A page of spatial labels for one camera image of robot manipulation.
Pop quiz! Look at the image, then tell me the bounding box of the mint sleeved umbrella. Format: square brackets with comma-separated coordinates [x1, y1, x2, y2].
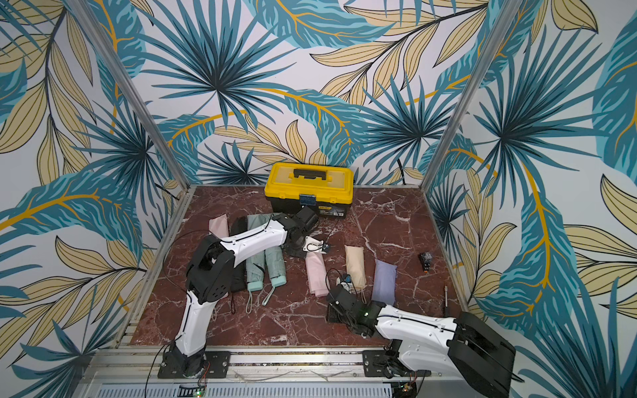
[246, 254, 266, 292]
[265, 246, 287, 288]

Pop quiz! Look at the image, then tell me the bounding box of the pink sleeved umbrella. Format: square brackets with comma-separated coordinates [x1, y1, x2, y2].
[305, 252, 328, 298]

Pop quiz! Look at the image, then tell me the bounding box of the black sleeved umbrella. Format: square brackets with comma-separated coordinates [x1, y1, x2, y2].
[230, 261, 247, 294]

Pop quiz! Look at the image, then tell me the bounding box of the pink umbrella sleeve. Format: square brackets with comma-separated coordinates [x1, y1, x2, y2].
[208, 214, 230, 239]

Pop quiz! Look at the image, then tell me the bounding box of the mint umbrella sleeve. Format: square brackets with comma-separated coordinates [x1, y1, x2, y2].
[247, 213, 271, 235]

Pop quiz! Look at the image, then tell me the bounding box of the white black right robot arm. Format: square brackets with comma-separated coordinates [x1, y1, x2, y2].
[327, 285, 522, 397]

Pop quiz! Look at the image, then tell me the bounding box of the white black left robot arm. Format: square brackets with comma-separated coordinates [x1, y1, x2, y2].
[164, 207, 319, 377]

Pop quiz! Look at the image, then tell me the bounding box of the lavender sleeved umbrella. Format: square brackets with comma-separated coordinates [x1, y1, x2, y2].
[372, 260, 397, 305]

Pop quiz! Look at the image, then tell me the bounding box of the yellow black toolbox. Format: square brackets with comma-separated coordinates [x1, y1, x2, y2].
[265, 163, 354, 218]

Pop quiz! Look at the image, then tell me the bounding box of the beige sleeved umbrella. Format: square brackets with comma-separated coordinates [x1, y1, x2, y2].
[345, 245, 366, 290]

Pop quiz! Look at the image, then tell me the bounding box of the small black electrical part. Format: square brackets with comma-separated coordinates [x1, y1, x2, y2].
[418, 252, 433, 273]

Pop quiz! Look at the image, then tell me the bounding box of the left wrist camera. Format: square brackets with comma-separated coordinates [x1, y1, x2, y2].
[303, 236, 330, 255]

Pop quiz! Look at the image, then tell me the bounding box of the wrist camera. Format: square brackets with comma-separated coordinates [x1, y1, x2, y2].
[303, 236, 330, 255]
[337, 275, 358, 294]

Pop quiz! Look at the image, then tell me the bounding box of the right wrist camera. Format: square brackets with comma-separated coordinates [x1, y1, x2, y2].
[337, 275, 358, 294]

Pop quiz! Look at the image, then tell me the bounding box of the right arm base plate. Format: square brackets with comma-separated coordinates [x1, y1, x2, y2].
[362, 349, 431, 379]

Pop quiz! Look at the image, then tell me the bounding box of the black handled screwdriver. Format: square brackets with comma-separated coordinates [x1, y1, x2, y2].
[443, 286, 450, 318]

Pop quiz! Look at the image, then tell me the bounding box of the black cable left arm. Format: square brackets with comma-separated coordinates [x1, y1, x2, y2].
[161, 228, 210, 295]

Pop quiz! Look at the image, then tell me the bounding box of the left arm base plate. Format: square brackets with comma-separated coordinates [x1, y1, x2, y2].
[158, 348, 231, 379]

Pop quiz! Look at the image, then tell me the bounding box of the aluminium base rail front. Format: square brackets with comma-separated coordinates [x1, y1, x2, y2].
[74, 346, 478, 397]

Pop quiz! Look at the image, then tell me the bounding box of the aluminium frame rail right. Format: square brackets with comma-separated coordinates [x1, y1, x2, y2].
[421, 0, 522, 194]

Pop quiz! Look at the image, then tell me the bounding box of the aluminium frame rail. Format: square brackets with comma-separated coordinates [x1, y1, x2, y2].
[421, 0, 522, 194]
[67, 0, 190, 191]

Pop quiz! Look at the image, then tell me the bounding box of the aluminium frame rail left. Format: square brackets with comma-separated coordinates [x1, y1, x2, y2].
[67, 0, 190, 191]

